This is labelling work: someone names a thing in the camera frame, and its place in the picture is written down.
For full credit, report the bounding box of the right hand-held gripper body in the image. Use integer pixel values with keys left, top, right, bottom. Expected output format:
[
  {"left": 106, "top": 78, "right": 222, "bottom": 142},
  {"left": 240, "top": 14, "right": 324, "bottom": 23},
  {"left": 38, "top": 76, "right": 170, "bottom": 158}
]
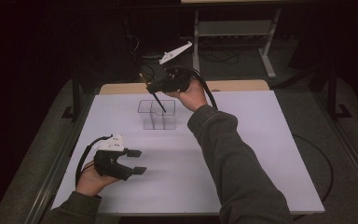
[{"left": 148, "top": 41, "right": 197, "bottom": 94}]

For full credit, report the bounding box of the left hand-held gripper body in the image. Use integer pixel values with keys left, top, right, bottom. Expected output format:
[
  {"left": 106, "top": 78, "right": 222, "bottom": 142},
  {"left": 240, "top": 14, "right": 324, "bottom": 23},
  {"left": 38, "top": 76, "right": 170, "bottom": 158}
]
[{"left": 92, "top": 133, "right": 134, "bottom": 182}]

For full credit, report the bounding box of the black-handled makeup brush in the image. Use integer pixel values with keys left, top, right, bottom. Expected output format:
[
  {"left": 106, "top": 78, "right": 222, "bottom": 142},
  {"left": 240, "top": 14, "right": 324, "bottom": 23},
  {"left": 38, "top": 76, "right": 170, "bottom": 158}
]
[{"left": 138, "top": 73, "right": 167, "bottom": 114}]

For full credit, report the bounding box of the clear acrylic organizer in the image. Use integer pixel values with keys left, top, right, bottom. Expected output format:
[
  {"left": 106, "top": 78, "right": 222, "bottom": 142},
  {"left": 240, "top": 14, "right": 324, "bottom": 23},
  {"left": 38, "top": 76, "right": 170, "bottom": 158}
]
[{"left": 137, "top": 99, "right": 177, "bottom": 131}]

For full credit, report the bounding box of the person's right hand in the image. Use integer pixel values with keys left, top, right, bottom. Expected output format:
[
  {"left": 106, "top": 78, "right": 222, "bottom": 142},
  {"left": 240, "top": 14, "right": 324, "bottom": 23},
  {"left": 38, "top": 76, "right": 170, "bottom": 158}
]
[{"left": 164, "top": 77, "right": 209, "bottom": 112}]

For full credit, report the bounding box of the person's left hand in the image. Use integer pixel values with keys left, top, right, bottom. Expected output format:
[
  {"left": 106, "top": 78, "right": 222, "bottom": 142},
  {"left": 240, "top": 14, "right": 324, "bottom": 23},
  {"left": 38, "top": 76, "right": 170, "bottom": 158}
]
[{"left": 76, "top": 160, "right": 120, "bottom": 198}]

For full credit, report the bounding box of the white board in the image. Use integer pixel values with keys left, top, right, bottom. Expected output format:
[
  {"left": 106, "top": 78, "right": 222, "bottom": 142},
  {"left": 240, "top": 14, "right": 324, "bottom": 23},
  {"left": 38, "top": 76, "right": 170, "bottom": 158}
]
[{"left": 49, "top": 90, "right": 325, "bottom": 217}]

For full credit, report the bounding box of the wooden table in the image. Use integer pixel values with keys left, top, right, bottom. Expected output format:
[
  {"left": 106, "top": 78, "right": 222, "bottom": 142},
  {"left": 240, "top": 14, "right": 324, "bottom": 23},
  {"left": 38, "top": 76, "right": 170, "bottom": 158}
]
[{"left": 98, "top": 79, "right": 270, "bottom": 95}]

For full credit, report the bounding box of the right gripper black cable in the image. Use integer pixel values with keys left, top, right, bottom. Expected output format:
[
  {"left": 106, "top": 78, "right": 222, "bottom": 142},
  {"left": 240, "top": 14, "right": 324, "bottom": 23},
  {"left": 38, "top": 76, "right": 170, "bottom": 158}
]
[{"left": 173, "top": 65, "right": 219, "bottom": 110}]

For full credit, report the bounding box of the white metal desk frame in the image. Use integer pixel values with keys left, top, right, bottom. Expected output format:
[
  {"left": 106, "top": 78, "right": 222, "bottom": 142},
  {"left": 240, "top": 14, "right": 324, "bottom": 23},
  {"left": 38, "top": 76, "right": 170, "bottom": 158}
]
[{"left": 180, "top": 0, "right": 282, "bottom": 80}]

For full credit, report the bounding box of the grey metal rail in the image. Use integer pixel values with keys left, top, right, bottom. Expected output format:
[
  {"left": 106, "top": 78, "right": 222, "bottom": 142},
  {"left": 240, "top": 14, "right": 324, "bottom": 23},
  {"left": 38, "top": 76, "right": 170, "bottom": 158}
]
[
  {"left": 313, "top": 91, "right": 358, "bottom": 200},
  {"left": 24, "top": 92, "right": 95, "bottom": 224}
]

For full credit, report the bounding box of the black metal stand post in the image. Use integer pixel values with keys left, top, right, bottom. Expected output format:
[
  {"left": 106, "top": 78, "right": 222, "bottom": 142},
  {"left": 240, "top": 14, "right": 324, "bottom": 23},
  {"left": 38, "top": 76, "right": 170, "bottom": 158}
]
[{"left": 326, "top": 66, "right": 353, "bottom": 121}]

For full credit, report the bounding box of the black floor cable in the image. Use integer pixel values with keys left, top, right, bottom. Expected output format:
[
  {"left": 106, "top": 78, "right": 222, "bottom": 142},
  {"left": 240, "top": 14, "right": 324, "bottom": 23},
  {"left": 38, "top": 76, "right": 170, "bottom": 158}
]
[{"left": 292, "top": 133, "right": 335, "bottom": 203}]

